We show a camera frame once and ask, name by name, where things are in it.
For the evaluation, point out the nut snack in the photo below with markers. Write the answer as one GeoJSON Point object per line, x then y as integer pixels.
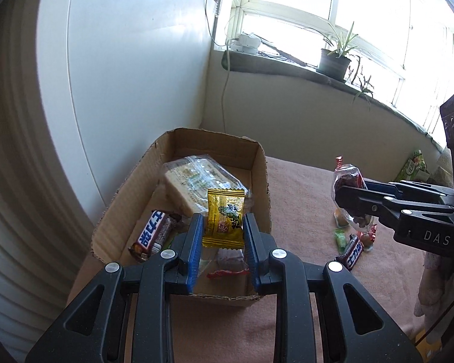
{"type": "Point", "coordinates": [348, 179]}

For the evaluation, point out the round pastry in red wrapper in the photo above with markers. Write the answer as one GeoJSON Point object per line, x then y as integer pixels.
{"type": "Point", "coordinates": [369, 236]}

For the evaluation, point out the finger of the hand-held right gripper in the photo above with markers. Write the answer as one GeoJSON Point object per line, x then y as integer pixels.
{"type": "Point", "coordinates": [357, 200]}
{"type": "Point", "coordinates": [380, 186]}

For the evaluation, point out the white lace cloth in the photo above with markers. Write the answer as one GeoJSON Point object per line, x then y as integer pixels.
{"type": "Point", "coordinates": [444, 166]}

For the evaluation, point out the white power adapter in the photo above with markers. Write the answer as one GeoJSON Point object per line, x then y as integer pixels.
{"type": "Point", "coordinates": [246, 43]}

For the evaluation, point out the potted green plant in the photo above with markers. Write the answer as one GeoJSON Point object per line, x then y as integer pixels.
{"type": "Point", "coordinates": [333, 64]}

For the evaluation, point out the person's right hand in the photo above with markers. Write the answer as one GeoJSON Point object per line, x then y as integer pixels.
{"type": "Point", "coordinates": [431, 283]}

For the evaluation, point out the white ribbed panel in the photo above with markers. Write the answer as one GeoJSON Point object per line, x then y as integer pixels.
{"type": "Point", "coordinates": [26, 215]}

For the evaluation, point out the white framed window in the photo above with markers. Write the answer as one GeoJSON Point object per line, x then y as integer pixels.
{"type": "Point", "coordinates": [295, 3]}

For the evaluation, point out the brown chocolate bar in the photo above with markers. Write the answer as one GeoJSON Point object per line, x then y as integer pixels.
{"type": "Point", "coordinates": [151, 234]}
{"type": "Point", "coordinates": [353, 253]}

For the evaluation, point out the grey window sill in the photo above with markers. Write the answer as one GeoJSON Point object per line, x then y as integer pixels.
{"type": "Point", "coordinates": [287, 70]}

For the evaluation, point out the cardboard box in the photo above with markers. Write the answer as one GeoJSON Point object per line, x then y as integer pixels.
{"type": "Point", "coordinates": [136, 196]}

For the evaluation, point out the yellow candy packet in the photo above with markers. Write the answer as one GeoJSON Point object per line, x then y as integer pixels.
{"type": "Point", "coordinates": [223, 215]}

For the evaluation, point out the sandwich cake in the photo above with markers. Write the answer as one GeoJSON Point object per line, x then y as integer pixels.
{"type": "Point", "coordinates": [185, 181]}

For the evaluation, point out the red and white snack packet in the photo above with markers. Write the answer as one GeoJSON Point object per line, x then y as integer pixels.
{"type": "Point", "coordinates": [230, 259]}

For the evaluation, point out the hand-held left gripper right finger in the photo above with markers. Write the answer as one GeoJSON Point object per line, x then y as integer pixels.
{"type": "Point", "coordinates": [251, 251]}

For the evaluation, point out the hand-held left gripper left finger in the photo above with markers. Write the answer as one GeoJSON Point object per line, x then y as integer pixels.
{"type": "Point", "coordinates": [195, 249]}

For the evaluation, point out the green paper box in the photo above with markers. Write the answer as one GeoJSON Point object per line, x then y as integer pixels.
{"type": "Point", "coordinates": [414, 166]}

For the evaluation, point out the small trailing plant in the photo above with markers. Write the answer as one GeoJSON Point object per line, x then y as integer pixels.
{"type": "Point", "coordinates": [363, 89]}

